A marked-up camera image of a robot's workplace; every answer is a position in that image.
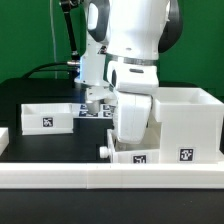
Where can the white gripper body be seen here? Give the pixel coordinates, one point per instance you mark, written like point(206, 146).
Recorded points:
point(131, 117)

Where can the white front drawer box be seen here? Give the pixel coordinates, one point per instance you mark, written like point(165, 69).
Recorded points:
point(147, 151)

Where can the white drawer box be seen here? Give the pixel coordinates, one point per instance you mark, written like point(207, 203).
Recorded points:
point(147, 151)
point(52, 118)

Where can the white drawer cabinet frame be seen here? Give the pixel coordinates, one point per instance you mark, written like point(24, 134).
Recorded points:
point(189, 124)

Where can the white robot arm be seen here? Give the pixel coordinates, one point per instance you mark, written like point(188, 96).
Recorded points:
point(128, 31)

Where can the white rear drawer box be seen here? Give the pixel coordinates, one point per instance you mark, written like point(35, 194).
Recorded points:
point(52, 118)

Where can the marker tag sheet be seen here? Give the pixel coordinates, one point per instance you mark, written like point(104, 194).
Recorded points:
point(81, 111)

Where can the white front rail fence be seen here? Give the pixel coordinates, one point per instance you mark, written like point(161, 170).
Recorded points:
point(107, 176)

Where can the white rail fence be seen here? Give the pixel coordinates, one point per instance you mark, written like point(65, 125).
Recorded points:
point(107, 176)
point(4, 139)

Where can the white left rail fence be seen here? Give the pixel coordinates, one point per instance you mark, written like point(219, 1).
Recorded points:
point(4, 139)

